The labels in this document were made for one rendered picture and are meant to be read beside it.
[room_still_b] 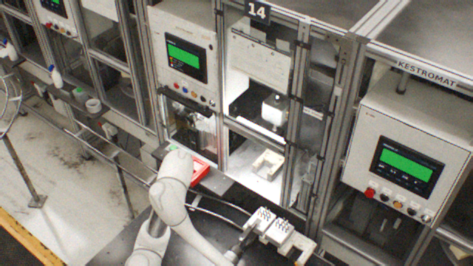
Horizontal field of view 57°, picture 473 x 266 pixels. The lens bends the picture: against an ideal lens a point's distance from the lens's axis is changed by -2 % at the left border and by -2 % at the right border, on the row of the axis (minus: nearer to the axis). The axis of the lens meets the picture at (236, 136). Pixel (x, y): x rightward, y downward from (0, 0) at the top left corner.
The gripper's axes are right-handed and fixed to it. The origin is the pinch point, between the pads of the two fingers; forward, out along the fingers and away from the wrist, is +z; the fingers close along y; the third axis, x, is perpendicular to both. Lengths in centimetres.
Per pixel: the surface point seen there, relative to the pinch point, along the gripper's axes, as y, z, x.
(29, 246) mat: -87, -66, 156
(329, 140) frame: 62, 20, -22
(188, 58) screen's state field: 75, 17, 52
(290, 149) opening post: 44.0, 20.5, -3.9
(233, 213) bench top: -22.5, 11.6, 24.7
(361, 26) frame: 111, 32, -22
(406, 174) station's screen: 67, 16, -57
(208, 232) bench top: -22.1, -7.0, 28.2
